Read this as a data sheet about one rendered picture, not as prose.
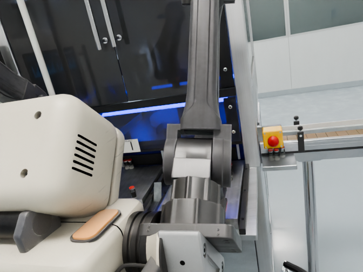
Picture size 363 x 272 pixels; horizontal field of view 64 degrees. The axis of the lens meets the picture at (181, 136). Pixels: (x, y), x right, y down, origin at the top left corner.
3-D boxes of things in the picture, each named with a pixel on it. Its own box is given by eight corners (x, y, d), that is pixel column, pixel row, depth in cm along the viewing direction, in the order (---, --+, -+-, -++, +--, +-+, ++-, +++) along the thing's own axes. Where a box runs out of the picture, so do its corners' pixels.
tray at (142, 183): (119, 168, 142) (117, 161, 140) (169, 164, 134) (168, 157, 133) (81, 209, 111) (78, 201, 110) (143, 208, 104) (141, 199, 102)
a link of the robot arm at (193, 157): (169, 188, 39) (209, 189, 39) (177, 125, 45) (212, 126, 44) (177, 209, 47) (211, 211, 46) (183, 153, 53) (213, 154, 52)
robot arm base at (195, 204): (135, 235, 36) (232, 237, 32) (145, 175, 40) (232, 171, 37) (160, 250, 43) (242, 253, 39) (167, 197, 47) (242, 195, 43)
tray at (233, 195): (181, 175, 122) (179, 168, 121) (244, 172, 114) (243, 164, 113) (154, 228, 91) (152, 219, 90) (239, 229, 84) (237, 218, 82)
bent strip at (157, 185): (157, 195, 110) (154, 182, 108) (165, 195, 109) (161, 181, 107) (143, 218, 97) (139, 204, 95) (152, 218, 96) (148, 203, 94)
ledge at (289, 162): (262, 156, 128) (261, 152, 128) (293, 154, 125) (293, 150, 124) (262, 171, 116) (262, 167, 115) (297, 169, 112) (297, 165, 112)
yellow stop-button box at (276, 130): (263, 142, 118) (261, 125, 116) (282, 140, 116) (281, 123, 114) (263, 149, 111) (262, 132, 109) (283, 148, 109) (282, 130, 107)
